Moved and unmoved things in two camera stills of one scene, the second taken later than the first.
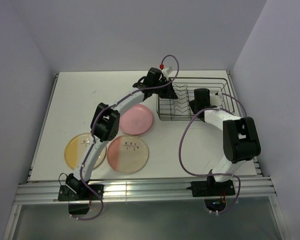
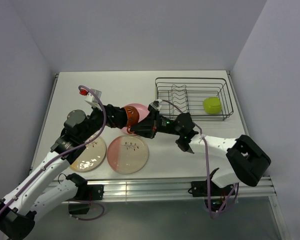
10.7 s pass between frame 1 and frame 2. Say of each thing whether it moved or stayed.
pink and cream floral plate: stayed
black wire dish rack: stayed
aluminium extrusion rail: stayed
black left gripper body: moved
